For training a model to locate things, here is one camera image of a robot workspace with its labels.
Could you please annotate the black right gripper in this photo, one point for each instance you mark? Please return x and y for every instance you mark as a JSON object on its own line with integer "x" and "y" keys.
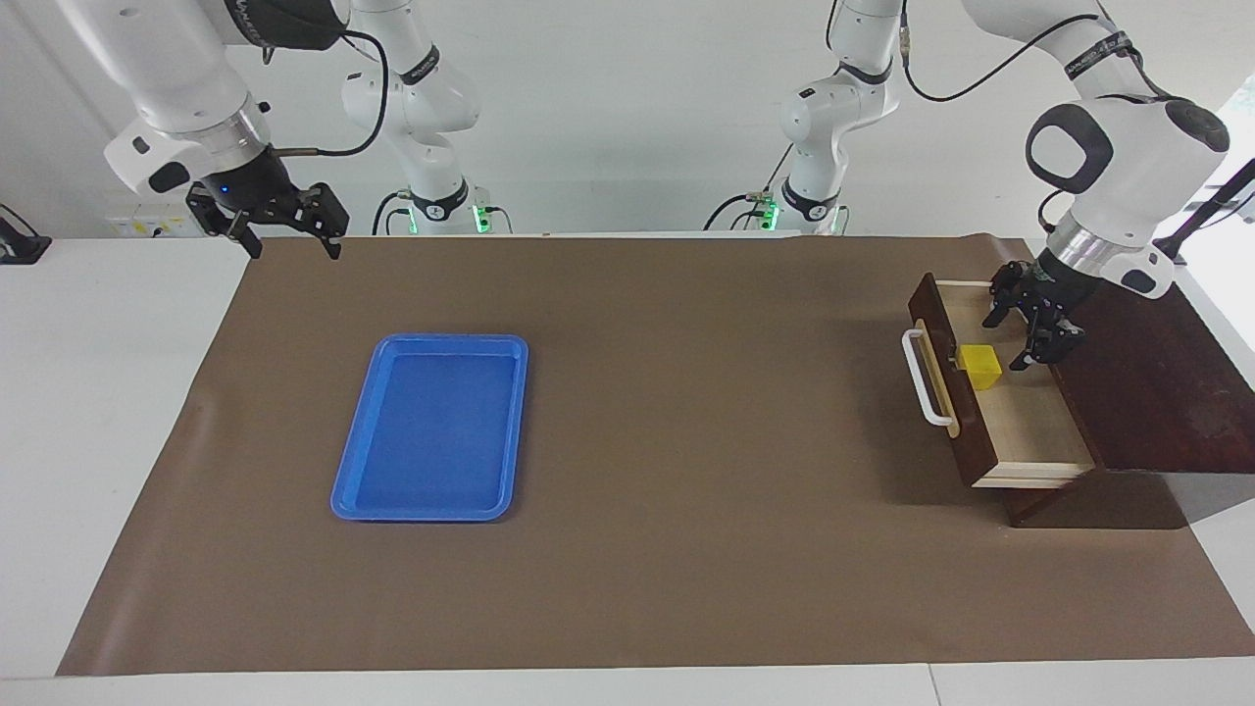
{"x": 257, "y": 191}

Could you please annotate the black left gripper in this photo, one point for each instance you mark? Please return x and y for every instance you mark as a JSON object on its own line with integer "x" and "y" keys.
{"x": 1059, "y": 284}

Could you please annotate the yellow block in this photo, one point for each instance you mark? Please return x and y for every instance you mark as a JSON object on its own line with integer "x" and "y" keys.
{"x": 980, "y": 368}

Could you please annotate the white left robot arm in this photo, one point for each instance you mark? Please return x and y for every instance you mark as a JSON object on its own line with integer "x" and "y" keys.
{"x": 1128, "y": 157}

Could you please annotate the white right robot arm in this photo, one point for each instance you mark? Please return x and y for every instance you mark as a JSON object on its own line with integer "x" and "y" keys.
{"x": 186, "y": 88}

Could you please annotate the dark wooden cabinet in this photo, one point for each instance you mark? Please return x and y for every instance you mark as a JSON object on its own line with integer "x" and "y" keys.
{"x": 1157, "y": 392}

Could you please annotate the blue plastic tray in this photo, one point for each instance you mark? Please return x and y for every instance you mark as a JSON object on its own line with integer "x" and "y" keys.
{"x": 431, "y": 431}

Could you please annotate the brown table mat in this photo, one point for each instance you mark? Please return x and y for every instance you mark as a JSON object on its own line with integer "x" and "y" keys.
{"x": 686, "y": 490}

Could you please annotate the white wall socket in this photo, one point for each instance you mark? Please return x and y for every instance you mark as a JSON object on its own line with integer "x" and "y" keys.
{"x": 147, "y": 224}

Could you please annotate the black camera stand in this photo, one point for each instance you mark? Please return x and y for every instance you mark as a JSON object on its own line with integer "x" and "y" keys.
{"x": 1201, "y": 211}

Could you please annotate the black clamp mount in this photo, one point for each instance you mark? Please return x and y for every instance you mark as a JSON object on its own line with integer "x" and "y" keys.
{"x": 20, "y": 245}

